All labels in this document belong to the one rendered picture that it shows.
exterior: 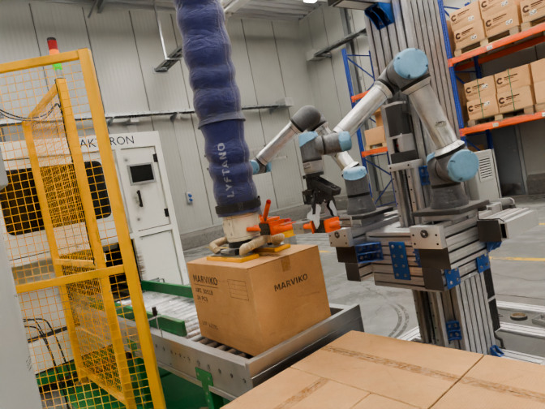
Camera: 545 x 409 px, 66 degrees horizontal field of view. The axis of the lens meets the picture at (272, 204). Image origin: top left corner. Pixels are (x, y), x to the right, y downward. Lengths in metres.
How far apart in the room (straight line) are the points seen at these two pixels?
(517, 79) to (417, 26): 6.88
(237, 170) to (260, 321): 0.69
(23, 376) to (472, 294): 2.04
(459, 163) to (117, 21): 10.76
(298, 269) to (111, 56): 9.99
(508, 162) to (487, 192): 8.16
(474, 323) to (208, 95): 1.65
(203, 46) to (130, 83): 9.33
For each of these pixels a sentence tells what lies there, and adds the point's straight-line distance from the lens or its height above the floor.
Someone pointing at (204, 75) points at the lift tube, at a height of 1.81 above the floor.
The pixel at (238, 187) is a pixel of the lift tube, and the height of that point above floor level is 1.28.
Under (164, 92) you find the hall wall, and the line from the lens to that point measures 11.61.
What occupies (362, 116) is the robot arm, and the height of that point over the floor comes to 1.47.
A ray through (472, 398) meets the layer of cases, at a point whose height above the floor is 0.54.
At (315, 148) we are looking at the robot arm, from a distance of 1.60.
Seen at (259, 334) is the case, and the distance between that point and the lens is 1.85.
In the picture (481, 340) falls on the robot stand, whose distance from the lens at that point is 2.38.
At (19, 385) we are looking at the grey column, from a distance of 2.16.
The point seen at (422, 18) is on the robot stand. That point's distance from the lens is 2.24.
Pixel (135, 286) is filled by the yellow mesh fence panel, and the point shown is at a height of 0.89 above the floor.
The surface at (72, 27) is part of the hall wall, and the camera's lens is 11.53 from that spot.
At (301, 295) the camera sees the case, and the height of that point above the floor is 0.75.
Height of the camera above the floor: 1.28
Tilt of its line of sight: 3 degrees down
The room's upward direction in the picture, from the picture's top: 11 degrees counter-clockwise
